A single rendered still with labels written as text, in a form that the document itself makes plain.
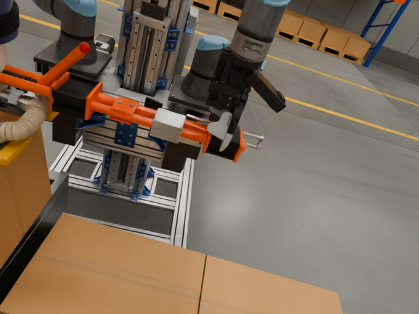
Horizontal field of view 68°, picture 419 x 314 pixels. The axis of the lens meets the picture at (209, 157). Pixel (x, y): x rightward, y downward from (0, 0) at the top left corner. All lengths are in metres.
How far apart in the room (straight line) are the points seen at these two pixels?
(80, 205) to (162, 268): 0.75
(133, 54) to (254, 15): 0.80
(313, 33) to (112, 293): 7.80
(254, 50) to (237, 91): 0.09
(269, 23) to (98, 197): 1.49
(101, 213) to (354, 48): 7.86
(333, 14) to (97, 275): 9.25
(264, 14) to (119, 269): 0.96
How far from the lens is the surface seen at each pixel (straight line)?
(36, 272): 1.22
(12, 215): 1.12
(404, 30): 10.73
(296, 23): 8.24
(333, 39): 8.59
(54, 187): 1.37
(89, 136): 1.45
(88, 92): 0.76
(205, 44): 1.20
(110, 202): 1.87
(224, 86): 0.65
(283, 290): 1.40
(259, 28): 0.61
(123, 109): 0.72
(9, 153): 0.78
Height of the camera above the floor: 1.59
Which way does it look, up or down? 35 degrees down
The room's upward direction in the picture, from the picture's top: 22 degrees clockwise
